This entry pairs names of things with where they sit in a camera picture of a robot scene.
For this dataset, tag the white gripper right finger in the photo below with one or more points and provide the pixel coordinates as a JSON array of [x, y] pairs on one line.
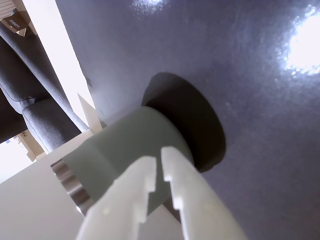
[[200, 200]]

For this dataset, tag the grey fabric sofa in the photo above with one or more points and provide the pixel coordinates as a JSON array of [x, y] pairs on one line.
[[15, 82]]

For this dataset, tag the brown cardboard box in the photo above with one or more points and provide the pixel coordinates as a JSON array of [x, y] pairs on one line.
[[15, 23]]

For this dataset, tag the black table mat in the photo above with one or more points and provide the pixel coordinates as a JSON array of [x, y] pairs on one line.
[[225, 37]]

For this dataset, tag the grey metal cup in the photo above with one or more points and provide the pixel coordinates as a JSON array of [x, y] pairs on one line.
[[130, 140]]

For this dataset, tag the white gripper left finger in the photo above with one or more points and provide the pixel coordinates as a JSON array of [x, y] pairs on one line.
[[117, 200]]

